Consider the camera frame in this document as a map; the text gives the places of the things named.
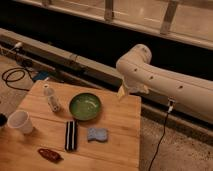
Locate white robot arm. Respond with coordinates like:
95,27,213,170
116,44,213,124

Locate green ceramic bowl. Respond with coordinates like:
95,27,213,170
69,93,102,121

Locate blue sponge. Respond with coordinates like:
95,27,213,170
87,127,108,142

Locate black white striped eraser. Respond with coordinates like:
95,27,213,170
65,121,77,151

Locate blue object on floor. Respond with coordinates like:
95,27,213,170
32,71,49,82

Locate white paper cup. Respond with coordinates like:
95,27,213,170
7,110,33,134

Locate white wall plug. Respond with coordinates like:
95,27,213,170
168,98,176,113

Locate black hanging cable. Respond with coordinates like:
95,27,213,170
147,109,171,171

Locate black coiled cable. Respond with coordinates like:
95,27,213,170
1,58,35,92

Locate white plug on rail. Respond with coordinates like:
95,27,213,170
13,42,23,49

